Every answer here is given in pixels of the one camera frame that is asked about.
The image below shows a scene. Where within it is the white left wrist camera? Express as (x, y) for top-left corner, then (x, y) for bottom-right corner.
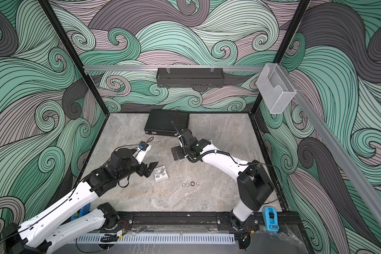
(133, 141), (151, 164)

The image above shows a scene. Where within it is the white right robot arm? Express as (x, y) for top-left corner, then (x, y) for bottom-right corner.
(171, 128), (274, 230)

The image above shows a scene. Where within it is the blue tape dispenser right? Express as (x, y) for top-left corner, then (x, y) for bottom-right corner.
(262, 206), (279, 233)

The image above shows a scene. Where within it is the aluminium wall rail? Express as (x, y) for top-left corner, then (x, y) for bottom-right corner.
(83, 64), (264, 73)

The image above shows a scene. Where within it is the black corner frame post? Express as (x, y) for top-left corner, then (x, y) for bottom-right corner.
(38, 0), (110, 117)

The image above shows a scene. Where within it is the black ribbed hard case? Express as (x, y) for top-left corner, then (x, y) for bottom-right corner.
(144, 109), (190, 137)

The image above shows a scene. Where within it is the black wall shelf tray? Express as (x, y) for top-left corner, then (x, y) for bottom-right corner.
(156, 68), (225, 89)

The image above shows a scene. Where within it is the white slotted cable duct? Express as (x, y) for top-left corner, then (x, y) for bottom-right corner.
(70, 233), (236, 245)

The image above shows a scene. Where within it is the small white bow gift box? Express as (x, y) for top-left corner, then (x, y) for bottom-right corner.
(154, 165), (169, 183)

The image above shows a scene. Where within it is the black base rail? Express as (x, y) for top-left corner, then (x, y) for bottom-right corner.
(114, 211), (302, 232)

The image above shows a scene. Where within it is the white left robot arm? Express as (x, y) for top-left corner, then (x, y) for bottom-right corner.
(2, 142), (157, 254)

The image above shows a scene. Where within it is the clear plastic wall holder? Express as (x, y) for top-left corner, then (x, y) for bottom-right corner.
(256, 63), (296, 114)

